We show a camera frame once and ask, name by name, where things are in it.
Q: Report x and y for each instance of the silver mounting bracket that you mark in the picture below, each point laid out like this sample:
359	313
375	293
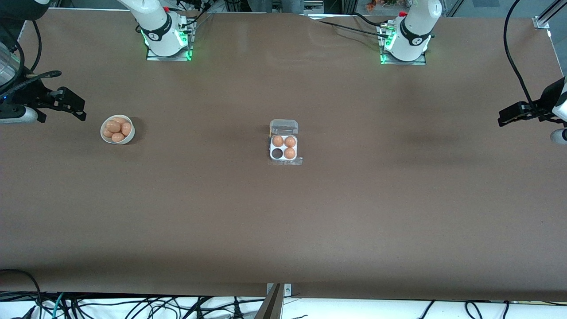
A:
288	290

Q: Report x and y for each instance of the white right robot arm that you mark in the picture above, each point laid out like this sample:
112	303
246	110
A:
159	31

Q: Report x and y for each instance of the white round bowl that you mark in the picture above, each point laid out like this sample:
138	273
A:
129	140

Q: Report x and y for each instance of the orange background object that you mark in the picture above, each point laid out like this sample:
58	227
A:
371	5

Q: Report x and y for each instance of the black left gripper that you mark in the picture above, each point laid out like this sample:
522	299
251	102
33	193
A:
547	100

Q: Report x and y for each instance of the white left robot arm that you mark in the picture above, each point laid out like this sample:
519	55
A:
414	31

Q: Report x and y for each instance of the aluminium frame profile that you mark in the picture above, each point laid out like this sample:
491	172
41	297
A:
547	15

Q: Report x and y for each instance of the grey camera pole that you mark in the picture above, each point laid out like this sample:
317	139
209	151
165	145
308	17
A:
271	305

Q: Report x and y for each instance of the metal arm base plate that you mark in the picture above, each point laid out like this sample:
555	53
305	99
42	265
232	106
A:
188	52
421	61

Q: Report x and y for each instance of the clear plastic egg box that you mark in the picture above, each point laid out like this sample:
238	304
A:
283	126

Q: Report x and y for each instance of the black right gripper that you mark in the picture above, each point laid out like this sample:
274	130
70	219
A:
32	95

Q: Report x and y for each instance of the brown table cover sheet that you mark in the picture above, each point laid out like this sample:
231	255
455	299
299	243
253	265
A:
283	221

